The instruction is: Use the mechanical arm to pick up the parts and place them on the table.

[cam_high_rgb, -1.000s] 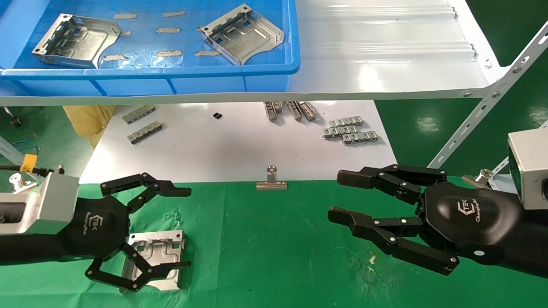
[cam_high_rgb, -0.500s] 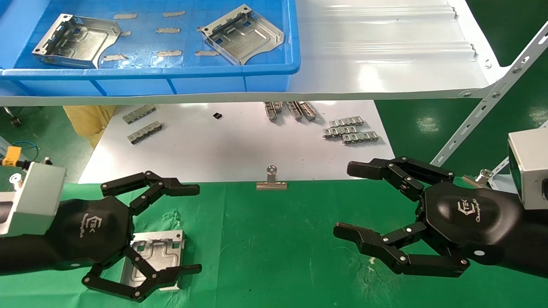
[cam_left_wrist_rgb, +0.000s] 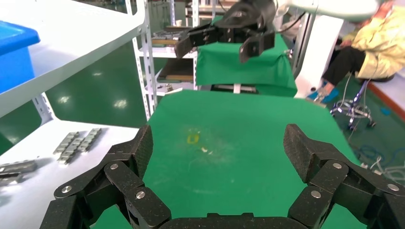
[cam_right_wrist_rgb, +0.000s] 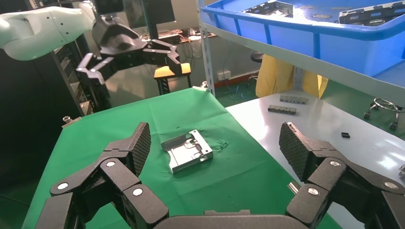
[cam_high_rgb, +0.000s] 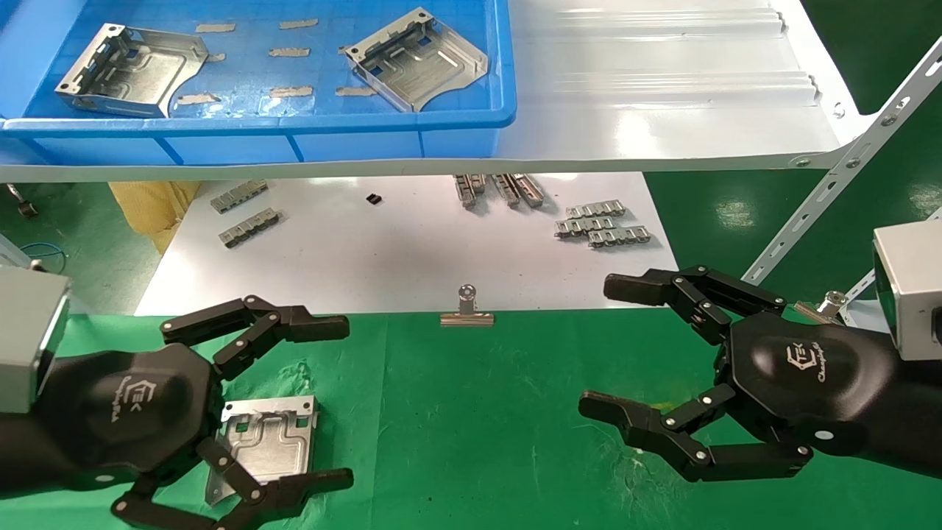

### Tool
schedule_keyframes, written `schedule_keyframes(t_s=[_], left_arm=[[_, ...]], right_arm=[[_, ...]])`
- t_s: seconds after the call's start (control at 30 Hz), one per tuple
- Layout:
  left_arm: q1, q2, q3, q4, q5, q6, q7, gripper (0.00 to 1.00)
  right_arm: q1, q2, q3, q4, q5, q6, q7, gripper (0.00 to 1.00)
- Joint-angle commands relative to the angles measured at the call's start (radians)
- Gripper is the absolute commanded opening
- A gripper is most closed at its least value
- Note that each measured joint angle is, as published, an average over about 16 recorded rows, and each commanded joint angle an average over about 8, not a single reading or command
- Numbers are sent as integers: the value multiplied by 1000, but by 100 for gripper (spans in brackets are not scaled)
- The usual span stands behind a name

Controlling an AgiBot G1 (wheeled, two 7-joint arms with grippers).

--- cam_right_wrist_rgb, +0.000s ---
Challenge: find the silver sheet metal bracket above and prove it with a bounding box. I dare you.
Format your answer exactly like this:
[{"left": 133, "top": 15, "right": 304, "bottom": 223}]
[{"left": 160, "top": 129, "right": 214, "bottom": 175}]

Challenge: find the green table cloth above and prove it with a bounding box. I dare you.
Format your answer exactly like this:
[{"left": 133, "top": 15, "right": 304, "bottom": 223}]
[{"left": 21, "top": 88, "right": 342, "bottom": 229}]

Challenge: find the grey metal bracket part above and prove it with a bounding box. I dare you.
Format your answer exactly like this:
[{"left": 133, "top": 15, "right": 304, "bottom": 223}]
[
  {"left": 338, "top": 0, "right": 405, "bottom": 27},
  {"left": 244, "top": 0, "right": 294, "bottom": 16}
]

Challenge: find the blue floor cable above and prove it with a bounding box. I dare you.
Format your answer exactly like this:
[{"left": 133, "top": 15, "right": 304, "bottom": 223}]
[{"left": 221, "top": 80, "right": 255, "bottom": 101}]

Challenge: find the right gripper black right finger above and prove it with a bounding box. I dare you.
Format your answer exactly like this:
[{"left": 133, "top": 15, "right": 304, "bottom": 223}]
[{"left": 279, "top": 121, "right": 405, "bottom": 229}]

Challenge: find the person in yellow garment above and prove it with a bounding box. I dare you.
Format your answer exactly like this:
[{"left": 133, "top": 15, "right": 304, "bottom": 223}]
[{"left": 256, "top": 53, "right": 329, "bottom": 99}]

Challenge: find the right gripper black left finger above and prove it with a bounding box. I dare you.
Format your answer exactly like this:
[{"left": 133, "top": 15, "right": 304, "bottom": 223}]
[{"left": 34, "top": 122, "right": 170, "bottom": 229}]

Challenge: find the white metal shelf rack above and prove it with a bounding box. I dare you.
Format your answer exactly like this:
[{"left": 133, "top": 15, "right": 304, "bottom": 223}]
[{"left": 197, "top": 0, "right": 405, "bottom": 229}]

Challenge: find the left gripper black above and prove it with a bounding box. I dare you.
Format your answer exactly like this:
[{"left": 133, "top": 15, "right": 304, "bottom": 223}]
[{"left": 75, "top": 14, "right": 183, "bottom": 86}]

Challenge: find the black equipment cabinet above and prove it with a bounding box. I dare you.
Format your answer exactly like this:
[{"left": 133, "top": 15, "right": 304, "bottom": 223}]
[{"left": 0, "top": 31, "right": 112, "bottom": 197}]

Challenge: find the blue plastic bin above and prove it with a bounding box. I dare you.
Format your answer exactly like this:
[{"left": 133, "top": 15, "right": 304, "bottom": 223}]
[{"left": 202, "top": 0, "right": 405, "bottom": 78}]

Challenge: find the yellow topped stool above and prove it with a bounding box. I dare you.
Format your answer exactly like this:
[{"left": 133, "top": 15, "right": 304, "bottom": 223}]
[{"left": 153, "top": 62, "right": 192, "bottom": 95}]

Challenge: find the grey toothed metal bar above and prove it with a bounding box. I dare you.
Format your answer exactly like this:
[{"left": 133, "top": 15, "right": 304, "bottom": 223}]
[
  {"left": 267, "top": 104, "right": 298, "bottom": 115},
  {"left": 279, "top": 94, "right": 309, "bottom": 105}
]

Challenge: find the chrome stool wheel base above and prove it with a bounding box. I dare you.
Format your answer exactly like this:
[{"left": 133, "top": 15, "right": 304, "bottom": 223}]
[{"left": 363, "top": 97, "right": 405, "bottom": 131}]

